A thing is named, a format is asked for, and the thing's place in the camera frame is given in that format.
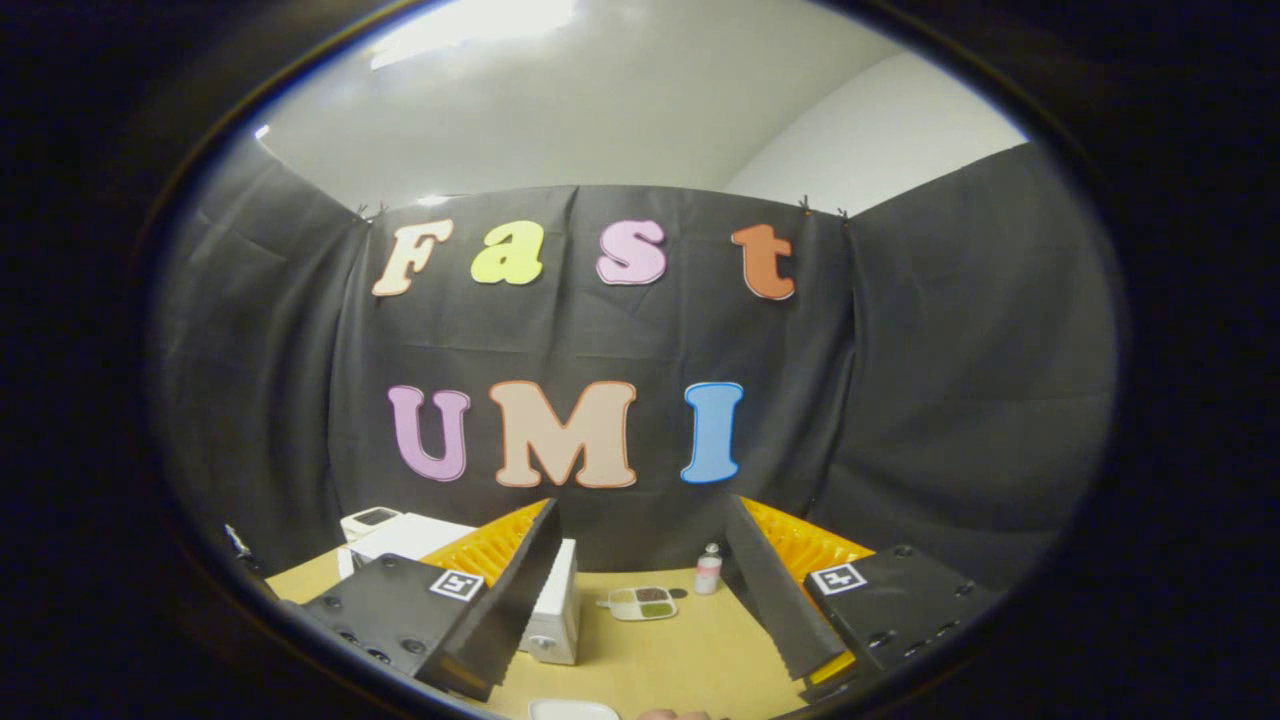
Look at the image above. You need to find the white microwave oven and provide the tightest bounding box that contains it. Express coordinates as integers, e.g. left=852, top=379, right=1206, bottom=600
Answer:
left=337, top=513, right=581, bottom=666

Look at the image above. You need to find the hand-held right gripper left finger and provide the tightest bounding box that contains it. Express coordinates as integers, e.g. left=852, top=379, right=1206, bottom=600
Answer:
left=285, top=497, right=566, bottom=703

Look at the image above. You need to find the white oval plate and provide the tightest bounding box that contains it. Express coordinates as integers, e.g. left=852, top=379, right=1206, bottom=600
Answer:
left=528, top=699, right=621, bottom=720

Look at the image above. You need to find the white device with dark screen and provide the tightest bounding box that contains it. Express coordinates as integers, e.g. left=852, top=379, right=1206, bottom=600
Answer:
left=340, top=506, right=403, bottom=543

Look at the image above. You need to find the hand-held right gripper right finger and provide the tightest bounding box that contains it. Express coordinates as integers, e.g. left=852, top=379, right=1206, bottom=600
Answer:
left=722, top=495, right=1004, bottom=703

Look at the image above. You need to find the white divided snack dish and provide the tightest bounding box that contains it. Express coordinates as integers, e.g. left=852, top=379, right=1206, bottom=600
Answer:
left=597, top=586, right=680, bottom=622

